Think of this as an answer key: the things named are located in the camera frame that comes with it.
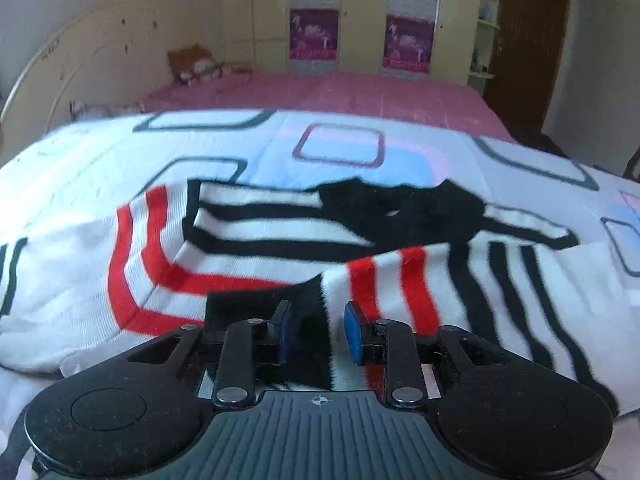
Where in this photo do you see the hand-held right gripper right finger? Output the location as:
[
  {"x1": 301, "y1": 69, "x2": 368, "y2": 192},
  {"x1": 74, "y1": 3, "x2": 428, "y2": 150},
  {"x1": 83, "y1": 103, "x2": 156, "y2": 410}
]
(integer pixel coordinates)
[{"x1": 344, "y1": 301, "x2": 504, "y2": 409}]

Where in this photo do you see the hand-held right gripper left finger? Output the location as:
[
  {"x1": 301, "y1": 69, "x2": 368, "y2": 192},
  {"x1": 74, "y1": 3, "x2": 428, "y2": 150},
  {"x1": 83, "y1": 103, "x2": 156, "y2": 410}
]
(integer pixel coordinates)
[{"x1": 126, "y1": 301, "x2": 294, "y2": 409}]

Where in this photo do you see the brown wooden door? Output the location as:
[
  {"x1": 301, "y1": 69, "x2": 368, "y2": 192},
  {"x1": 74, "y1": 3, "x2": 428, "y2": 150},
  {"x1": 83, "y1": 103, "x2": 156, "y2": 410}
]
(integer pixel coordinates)
[{"x1": 482, "y1": 0, "x2": 572, "y2": 137}]

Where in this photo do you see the dark low bench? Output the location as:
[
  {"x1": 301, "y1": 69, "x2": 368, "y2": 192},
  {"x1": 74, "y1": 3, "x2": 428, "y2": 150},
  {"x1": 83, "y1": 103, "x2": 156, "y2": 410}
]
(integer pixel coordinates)
[{"x1": 510, "y1": 127, "x2": 570, "y2": 159}]

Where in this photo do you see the black red white striped sweater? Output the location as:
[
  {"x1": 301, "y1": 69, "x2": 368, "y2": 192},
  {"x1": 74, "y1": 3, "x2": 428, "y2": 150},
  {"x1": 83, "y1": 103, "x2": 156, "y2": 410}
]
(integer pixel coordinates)
[{"x1": 0, "y1": 177, "x2": 621, "y2": 418}]

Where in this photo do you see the cream wardrobe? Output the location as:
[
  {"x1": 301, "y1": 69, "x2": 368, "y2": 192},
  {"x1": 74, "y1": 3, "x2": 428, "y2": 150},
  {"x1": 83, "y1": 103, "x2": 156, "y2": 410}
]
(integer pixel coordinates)
[{"x1": 224, "y1": 0, "x2": 507, "y2": 88}]

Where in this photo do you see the white blanket with square print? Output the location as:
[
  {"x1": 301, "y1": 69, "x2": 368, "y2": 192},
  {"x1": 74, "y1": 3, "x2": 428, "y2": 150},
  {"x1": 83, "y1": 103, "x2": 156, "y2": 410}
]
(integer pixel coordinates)
[{"x1": 0, "y1": 107, "x2": 640, "y2": 480}]

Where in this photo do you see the brown patterned pillow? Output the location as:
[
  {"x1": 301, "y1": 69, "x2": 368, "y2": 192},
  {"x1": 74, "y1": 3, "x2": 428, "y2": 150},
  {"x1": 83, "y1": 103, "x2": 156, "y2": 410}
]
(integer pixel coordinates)
[{"x1": 167, "y1": 45, "x2": 227, "y2": 84}]

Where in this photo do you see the cream open shelf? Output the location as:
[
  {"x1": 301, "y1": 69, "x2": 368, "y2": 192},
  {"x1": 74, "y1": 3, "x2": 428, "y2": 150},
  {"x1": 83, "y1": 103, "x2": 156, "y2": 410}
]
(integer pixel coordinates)
[{"x1": 467, "y1": 0, "x2": 507, "y2": 92}]

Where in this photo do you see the small patterned pillow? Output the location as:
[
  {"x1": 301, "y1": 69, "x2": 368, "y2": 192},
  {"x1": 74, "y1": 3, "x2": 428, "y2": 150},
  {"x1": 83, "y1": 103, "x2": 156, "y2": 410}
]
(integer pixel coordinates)
[{"x1": 70, "y1": 101, "x2": 147, "y2": 122}]

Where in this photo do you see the cream bed headboard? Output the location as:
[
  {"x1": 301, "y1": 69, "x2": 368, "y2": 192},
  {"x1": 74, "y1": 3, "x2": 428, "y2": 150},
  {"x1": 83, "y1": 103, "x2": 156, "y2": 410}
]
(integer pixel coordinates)
[{"x1": 0, "y1": 2, "x2": 173, "y2": 147}]

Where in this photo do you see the pink bed sheet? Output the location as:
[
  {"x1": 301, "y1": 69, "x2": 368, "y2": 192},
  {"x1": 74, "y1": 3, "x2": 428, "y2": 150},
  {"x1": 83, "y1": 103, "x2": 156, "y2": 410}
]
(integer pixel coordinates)
[{"x1": 142, "y1": 71, "x2": 516, "y2": 143}]

